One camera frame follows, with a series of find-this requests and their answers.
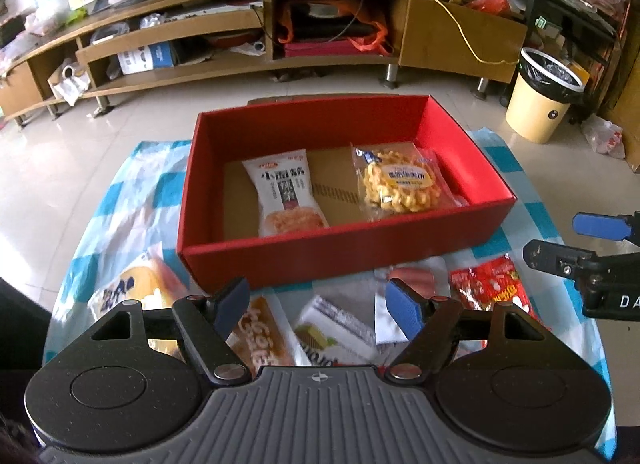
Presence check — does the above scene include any white and green snack packet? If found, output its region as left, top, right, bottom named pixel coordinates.
left=292, top=294, right=381, bottom=367

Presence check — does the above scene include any wooden TV stand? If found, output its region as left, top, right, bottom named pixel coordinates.
left=0, top=0, right=528, bottom=130

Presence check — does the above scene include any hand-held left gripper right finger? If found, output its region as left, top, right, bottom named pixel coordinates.
left=385, top=278, right=548, bottom=385

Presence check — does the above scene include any red snack packet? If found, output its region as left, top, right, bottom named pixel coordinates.
left=449, top=253, right=551, bottom=350

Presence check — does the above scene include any red plastic bag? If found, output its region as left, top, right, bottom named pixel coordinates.
left=467, top=0, right=511, bottom=15

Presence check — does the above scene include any yellow bread packet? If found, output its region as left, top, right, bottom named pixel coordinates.
left=87, top=244, right=191, bottom=357

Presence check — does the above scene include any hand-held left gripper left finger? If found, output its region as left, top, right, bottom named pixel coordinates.
left=90, top=277, right=251, bottom=387

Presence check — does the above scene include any orange bag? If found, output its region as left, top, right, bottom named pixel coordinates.
left=277, top=0, right=391, bottom=55

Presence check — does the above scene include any cream trash bin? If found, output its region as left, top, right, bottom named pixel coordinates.
left=505, top=47, right=586, bottom=145

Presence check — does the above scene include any dark sofa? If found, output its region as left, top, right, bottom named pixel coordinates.
left=0, top=274, right=56, bottom=375

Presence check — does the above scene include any clear sausage packet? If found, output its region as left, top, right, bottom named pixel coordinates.
left=374, top=257, right=451, bottom=347

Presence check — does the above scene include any metal storage rack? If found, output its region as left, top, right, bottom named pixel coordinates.
left=485, top=0, right=640, bottom=115

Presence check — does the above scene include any flat red box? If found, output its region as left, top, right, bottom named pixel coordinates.
left=284, top=40, right=366, bottom=59

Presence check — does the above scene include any blue and white box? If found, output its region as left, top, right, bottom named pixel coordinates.
left=117, top=42, right=178, bottom=76

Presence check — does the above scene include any white noodle snack packet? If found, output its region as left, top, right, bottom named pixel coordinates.
left=241, top=148, right=331, bottom=237

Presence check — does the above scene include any yellow twist snack packet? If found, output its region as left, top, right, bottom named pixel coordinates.
left=350, top=141, right=468, bottom=222

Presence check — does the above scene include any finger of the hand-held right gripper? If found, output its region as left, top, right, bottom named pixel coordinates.
left=572, top=211, right=640, bottom=245
left=522, top=239, right=598, bottom=286

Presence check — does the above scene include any blue white checked tablecloth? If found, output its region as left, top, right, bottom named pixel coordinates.
left=42, top=127, right=618, bottom=460

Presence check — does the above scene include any red cardboard box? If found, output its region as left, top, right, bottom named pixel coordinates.
left=176, top=94, right=518, bottom=292

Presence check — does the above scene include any wooden cabinet door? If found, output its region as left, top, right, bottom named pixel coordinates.
left=399, top=0, right=528, bottom=85

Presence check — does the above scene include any yellow cable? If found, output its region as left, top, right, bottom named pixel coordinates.
left=425, top=0, right=521, bottom=65

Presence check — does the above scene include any silver media player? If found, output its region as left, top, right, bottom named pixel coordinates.
left=162, top=2, right=263, bottom=25

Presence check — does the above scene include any orange snack packet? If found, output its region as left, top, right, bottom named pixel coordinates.
left=225, top=294, right=298, bottom=377

